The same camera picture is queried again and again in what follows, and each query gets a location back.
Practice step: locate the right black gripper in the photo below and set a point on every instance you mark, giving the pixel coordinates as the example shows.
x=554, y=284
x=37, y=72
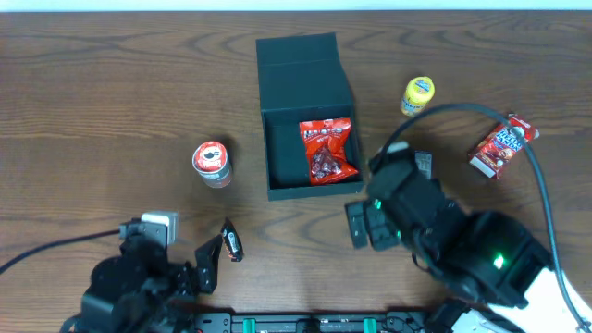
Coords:
x=386, y=221

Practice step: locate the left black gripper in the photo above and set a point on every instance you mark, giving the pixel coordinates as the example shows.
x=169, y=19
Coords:
x=189, y=277

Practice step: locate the red candy bag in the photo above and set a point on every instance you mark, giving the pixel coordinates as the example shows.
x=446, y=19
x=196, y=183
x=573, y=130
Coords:
x=324, y=142

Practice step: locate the red Pringles can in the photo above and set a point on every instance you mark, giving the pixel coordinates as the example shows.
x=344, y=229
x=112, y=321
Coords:
x=211, y=161

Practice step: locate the yellow candy bottle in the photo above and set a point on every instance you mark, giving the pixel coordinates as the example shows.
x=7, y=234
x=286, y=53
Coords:
x=417, y=95

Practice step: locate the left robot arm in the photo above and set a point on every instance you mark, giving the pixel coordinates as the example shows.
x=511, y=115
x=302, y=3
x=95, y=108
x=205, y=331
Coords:
x=102, y=311

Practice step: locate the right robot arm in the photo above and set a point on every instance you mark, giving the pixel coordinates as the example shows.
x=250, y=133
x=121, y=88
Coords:
x=486, y=256

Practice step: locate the black candy bar wrapper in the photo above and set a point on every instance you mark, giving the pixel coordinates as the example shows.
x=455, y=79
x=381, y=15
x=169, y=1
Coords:
x=232, y=241

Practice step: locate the small blue box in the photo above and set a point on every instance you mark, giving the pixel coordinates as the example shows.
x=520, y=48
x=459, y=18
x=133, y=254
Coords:
x=424, y=161

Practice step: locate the red Hello Panda box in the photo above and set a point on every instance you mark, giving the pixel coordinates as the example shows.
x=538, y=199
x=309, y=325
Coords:
x=495, y=152

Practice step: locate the dark green open box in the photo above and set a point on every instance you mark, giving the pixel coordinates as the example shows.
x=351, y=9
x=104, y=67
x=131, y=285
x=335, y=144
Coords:
x=301, y=79

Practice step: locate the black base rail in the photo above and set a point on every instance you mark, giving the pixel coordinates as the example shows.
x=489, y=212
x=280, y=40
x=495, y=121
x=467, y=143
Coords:
x=397, y=321

